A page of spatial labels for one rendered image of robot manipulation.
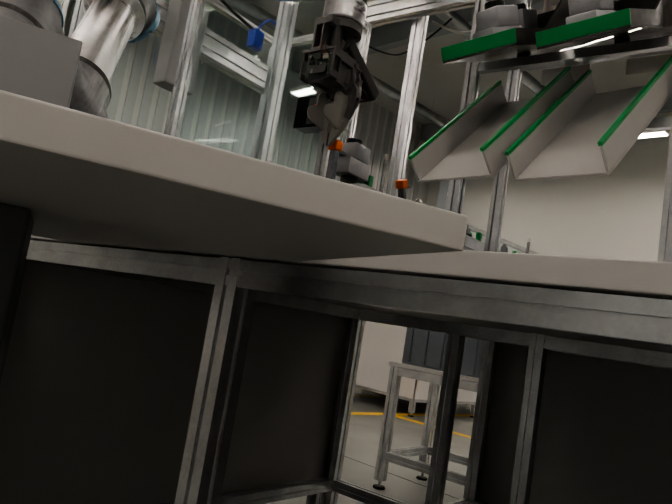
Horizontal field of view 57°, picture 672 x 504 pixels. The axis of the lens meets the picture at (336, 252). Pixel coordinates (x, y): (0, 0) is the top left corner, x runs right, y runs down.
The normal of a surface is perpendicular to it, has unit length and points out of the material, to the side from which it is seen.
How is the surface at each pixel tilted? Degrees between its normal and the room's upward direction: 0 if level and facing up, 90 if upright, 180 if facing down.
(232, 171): 90
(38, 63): 90
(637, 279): 90
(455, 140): 90
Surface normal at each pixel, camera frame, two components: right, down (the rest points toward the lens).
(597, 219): -0.69, -0.19
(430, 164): 0.67, 0.03
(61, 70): 0.43, -0.04
